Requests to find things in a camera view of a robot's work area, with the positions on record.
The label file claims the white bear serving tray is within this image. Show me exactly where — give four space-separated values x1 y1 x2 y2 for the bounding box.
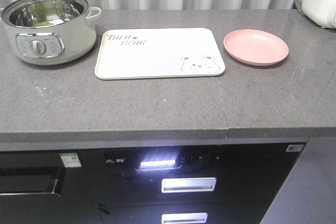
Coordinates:
94 28 226 80

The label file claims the pink round plate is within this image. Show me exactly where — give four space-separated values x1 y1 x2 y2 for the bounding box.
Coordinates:
223 29 289 66

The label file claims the black disinfection cabinet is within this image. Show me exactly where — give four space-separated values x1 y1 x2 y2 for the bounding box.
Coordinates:
79 142 305 223

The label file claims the green electric cooking pot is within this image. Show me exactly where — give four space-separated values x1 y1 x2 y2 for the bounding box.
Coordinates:
1 0 101 66

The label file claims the white cabinet door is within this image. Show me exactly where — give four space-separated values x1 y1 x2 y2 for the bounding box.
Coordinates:
261 137 335 223

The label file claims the silver upper drawer handle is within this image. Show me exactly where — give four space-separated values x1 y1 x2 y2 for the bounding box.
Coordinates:
161 177 217 193

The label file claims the silver drawer handle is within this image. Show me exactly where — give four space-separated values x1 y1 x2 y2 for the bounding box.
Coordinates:
161 212 208 224
161 177 217 193

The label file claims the silver lower drawer handle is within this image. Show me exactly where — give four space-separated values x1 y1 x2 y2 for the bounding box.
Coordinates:
161 212 208 224

